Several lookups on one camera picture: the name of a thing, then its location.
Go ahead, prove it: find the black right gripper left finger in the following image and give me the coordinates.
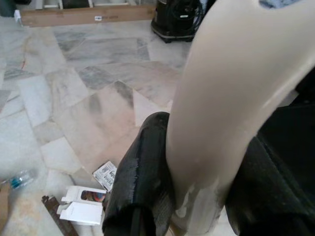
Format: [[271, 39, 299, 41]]
[[102, 112, 178, 236]]

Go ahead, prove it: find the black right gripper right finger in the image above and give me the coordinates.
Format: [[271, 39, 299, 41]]
[[224, 136, 315, 236]]

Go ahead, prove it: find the beige plastic handle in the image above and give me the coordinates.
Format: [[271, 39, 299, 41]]
[[166, 0, 315, 236]]

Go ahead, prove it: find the crumpled printed paper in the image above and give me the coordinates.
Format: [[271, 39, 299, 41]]
[[93, 161, 118, 192]]

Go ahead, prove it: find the opened white cardboard package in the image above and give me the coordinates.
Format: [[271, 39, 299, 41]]
[[57, 185, 109, 226]]

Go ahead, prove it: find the black plastic panel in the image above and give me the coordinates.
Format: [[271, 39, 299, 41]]
[[255, 71, 315, 197]]

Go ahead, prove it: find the dark brown wooden stick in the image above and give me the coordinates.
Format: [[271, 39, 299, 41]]
[[41, 195, 79, 236]]

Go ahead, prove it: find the clear plastic water bottle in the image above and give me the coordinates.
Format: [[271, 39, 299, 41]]
[[0, 168, 39, 190]]

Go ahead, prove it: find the flat brown cardboard piece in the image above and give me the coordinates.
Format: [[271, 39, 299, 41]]
[[0, 183, 12, 232]]

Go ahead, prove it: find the black canister vacuum cleaner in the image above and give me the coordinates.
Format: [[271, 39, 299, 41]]
[[150, 0, 206, 44]]

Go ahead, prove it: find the long brown cardboard box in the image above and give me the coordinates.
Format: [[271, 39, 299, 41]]
[[19, 4, 160, 27]]

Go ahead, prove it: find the blue cloth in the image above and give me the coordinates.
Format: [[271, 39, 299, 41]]
[[258, 0, 280, 9]]

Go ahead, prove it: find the dark round bin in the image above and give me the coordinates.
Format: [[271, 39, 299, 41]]
[[0, 0, 16, 17]]

